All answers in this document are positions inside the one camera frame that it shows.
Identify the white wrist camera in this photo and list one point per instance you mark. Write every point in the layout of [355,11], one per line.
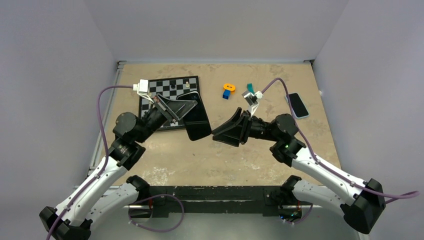
[252,98]
[142,87]

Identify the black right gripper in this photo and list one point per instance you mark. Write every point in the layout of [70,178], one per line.
[236,131]

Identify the orange ring block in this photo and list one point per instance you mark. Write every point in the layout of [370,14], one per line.
[229,87]

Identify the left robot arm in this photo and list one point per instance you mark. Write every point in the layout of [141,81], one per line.
[74,217]

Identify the teal curved block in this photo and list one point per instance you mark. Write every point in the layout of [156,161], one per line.
[250,89]

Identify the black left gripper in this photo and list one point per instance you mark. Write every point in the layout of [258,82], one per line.
[174,109]

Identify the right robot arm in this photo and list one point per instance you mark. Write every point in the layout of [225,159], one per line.
[358,201]

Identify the black phone case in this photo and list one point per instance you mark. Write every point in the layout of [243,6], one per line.
[196,121]

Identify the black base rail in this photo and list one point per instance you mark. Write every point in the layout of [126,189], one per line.
[266,200]

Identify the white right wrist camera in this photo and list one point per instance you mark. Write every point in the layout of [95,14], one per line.
[252,98]

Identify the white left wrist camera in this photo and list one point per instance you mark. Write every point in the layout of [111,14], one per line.
[142,87]

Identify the phone in light blue case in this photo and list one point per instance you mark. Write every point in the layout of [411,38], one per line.
[299,108]

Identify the blue cube block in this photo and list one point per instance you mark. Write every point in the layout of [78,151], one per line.
[226,94]

